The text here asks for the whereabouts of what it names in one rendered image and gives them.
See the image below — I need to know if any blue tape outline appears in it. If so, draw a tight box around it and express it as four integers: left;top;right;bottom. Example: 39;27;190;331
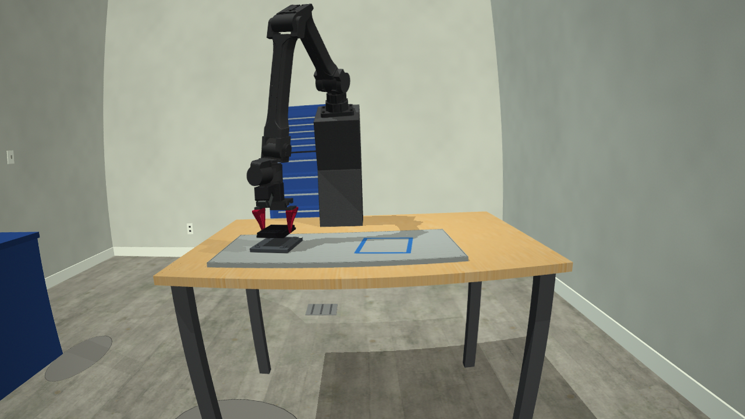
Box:
354;237;413;254

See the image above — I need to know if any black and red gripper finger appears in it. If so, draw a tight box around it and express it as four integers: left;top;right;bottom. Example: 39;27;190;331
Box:
286;207;299;233
252;208;265;230

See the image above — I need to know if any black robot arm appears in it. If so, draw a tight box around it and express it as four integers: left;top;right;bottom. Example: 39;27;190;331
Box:
247;3;354;208

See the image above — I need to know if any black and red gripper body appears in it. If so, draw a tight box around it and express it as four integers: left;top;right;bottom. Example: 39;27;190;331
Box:
254;182;296;210

